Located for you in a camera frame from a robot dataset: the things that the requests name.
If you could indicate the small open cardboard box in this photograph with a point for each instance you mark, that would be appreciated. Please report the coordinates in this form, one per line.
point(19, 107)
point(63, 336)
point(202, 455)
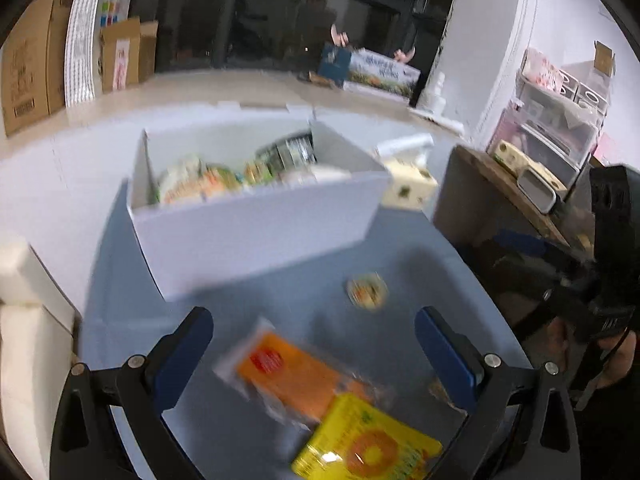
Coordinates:
point(125, 55)

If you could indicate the white cardboard box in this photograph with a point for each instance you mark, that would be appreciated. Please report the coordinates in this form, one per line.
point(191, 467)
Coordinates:
point(250, 240)

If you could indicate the yellow tissue pack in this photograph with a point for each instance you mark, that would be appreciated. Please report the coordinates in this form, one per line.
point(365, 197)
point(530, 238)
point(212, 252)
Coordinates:
point(407, 187)

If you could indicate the large brown cardboard box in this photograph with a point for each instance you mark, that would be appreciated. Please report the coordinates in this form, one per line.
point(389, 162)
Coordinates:
point(30, 60)

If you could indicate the flat brown packet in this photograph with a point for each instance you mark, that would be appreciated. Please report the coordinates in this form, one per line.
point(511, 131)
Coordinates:
point(322, 80)

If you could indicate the white tube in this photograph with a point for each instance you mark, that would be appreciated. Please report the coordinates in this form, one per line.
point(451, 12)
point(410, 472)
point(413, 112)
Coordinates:
point(437, 119)

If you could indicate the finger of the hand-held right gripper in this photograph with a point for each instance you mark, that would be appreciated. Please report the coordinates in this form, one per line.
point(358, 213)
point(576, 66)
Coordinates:
point(522, 242)
point(540, 277)

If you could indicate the pink toy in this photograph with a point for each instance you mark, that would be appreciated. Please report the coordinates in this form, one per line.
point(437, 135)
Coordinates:
point(340, 36)
point(406, 54)

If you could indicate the grey triangular snack packet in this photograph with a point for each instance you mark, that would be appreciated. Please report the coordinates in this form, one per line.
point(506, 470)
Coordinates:
point(287, 152)

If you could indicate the small cardboard piece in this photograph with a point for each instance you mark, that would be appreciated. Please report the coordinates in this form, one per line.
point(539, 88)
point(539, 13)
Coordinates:
point(604, 59)

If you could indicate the black window frame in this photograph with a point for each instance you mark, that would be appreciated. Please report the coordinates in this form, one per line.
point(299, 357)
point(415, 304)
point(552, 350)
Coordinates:
point(280, 15)

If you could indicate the small round yellow packet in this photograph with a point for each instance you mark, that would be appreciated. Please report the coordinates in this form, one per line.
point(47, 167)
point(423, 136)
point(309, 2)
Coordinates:
point(367, 290)

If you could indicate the person's right hand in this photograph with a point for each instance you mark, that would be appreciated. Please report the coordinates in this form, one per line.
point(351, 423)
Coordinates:
point(619, 360)

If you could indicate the white and green snack bag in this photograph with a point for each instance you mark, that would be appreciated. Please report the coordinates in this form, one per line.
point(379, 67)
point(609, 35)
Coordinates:
point(180, 182)

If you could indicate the pink floral cloth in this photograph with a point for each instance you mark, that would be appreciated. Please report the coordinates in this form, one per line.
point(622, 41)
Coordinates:
point(542, 72)

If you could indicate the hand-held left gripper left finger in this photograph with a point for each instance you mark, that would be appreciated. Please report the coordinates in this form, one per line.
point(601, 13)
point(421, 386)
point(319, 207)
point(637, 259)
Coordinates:
point(181, 357)

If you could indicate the white dotted shopping bag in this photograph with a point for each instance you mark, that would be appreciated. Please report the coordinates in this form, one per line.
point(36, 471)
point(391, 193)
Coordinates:
point(85, 40)

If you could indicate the orange snack packet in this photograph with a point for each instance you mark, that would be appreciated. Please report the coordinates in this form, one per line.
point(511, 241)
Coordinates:
point(295, 372)

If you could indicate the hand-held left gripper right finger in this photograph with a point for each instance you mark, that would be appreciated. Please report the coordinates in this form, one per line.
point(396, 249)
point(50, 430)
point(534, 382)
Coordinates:
point(445, 357)

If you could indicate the green snack packet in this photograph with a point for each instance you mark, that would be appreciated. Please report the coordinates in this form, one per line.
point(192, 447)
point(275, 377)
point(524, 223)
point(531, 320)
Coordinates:
point(220, 180)

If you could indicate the clear plastic drawer unit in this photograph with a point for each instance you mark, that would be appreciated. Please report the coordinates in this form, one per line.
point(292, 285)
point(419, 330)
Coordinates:
point(555, 120)

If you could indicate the cork side table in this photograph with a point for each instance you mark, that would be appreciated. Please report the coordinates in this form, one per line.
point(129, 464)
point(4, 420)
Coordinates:
point(480, 195)

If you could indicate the yellow snack packet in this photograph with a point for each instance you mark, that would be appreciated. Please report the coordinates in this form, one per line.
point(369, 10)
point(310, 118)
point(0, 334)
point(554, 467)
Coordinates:
point(370, 445)

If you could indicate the long printed landscape box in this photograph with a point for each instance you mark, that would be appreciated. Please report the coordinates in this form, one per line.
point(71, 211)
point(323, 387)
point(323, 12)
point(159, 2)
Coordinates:
point(382, 72)

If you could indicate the dark blue box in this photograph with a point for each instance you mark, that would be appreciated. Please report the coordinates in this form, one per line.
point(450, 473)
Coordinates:
point(334, 62)

